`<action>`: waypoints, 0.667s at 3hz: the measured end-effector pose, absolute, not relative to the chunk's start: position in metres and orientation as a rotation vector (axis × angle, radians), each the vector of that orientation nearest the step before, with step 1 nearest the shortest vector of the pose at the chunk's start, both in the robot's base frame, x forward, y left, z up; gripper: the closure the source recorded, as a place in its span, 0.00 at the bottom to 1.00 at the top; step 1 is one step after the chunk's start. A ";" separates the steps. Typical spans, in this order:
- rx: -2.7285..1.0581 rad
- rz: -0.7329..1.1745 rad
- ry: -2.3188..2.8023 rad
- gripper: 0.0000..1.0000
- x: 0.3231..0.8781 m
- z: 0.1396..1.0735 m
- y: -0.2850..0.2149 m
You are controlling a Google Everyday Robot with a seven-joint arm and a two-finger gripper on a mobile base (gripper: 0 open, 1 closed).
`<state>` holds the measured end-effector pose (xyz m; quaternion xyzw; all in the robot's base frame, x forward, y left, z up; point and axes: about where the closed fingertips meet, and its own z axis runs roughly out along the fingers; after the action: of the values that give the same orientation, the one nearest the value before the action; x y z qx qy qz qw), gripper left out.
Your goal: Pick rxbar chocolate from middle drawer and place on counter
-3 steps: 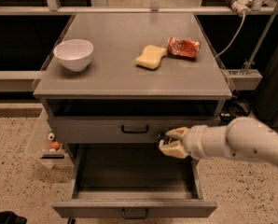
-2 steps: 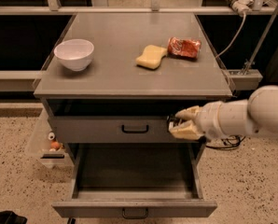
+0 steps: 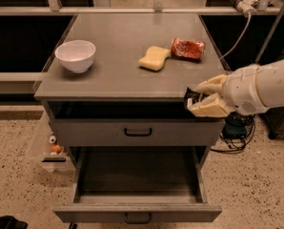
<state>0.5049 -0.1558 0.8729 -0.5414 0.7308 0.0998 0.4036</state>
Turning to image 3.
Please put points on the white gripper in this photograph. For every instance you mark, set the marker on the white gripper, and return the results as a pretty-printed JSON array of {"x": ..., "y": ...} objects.
[{"x": 242, "y": 90}]

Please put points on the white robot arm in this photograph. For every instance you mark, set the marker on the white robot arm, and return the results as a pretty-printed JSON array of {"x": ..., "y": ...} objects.
[{"x": 270, "y": 84}]

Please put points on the grey drawer cabinet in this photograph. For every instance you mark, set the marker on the grey drawer cabinet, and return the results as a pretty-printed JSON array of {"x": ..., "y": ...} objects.
[{"x": 115, "y": 87}]

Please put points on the open grey middle drawer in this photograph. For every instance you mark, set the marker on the open grey middle drawer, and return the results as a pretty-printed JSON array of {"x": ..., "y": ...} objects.
[{"x": 139, "y": 185}]

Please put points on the closed grey upper drawer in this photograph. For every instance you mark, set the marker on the closed grey upper drawer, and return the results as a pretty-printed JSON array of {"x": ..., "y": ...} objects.
[{"x": 136, "y": 132}]

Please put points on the crushed red soda can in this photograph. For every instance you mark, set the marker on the crushed red soda can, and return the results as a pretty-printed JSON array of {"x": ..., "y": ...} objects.
[{"x": 188, "y": 48}]

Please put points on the yellow sponge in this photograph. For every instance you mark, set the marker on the yellow sponge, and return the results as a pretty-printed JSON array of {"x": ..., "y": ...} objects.
[{"x": 154, "y": 58}]

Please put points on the white power strip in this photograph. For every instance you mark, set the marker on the white power strip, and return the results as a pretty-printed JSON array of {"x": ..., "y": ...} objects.
[{"x": 246, "y": 7}]

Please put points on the white ceramic bowl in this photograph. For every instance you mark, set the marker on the white ceramic bowl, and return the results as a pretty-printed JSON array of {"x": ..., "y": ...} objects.
[{"x": 76, "y": 56}]

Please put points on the orange toy in bin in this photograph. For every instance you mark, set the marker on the orange toy in bin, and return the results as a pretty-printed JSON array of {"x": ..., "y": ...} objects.
[{"x": 56, "y": 149}]

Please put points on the clear plastic storage bin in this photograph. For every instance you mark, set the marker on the clear plastic storage bin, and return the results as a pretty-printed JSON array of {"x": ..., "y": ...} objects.
[{"x": 40, "y": 148}]

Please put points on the black bag corner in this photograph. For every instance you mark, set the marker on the black bag corner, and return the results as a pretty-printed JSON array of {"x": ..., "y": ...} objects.
[{"x": 10, "y": 222}]

